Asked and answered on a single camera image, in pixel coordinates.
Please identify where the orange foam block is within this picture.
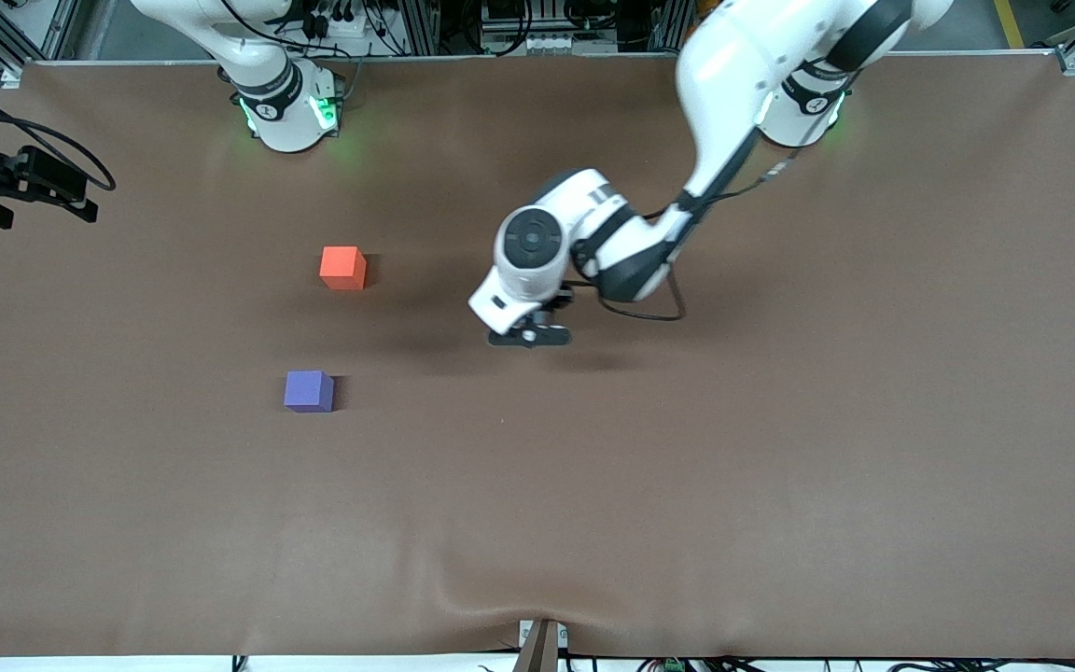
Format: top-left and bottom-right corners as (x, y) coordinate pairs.
(319, 245), (369, 291)

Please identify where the purple foam block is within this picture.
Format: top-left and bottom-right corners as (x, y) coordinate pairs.
(283, 370), (336, 413)

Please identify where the white terminal block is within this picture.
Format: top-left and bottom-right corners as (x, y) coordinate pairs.
(521, 32), (602, 55)

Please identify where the brown table mat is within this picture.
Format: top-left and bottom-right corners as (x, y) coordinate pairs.
(0, 51), (1075, 660)

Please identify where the white power strip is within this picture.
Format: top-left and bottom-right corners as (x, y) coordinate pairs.
(309, 7), (385, 44)

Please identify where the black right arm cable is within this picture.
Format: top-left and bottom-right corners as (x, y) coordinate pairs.
(0, 77), (119, 195)

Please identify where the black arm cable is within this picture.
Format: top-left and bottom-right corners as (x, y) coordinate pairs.
(0, 77), (119, 195)
(564, 154), (800, 324)

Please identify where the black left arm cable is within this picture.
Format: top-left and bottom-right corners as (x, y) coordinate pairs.
(564, 154), (800, 324)

